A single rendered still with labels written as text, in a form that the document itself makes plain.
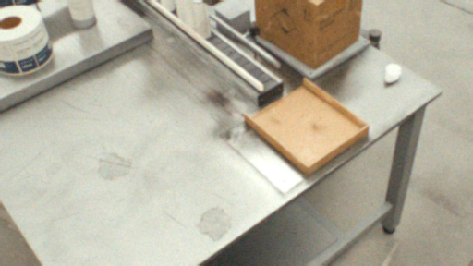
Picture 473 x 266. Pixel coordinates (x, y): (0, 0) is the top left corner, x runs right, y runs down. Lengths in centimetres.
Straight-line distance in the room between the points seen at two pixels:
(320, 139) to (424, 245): 98
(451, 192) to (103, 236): 170
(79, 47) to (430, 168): 169
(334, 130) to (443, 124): 136
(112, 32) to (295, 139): 83
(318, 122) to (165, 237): 60
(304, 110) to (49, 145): 81
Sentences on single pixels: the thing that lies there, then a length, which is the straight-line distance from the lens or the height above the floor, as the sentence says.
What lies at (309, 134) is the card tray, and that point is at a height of 83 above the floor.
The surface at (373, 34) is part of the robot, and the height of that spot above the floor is 32.
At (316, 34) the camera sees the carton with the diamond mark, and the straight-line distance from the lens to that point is 192.
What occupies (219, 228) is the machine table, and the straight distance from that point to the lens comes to 161.
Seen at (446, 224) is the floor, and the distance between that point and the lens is 270.
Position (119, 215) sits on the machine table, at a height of 83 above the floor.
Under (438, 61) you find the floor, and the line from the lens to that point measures 350.
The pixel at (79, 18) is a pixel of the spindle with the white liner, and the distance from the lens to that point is 227.
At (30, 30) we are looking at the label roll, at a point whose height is 102.
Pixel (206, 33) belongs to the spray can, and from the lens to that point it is 211.
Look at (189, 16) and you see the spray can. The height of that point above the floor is 96.
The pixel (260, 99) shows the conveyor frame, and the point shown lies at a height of 86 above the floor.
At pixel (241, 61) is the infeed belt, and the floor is 88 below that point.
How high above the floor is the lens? 215
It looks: 45 degrees down
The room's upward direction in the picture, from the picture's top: straight up
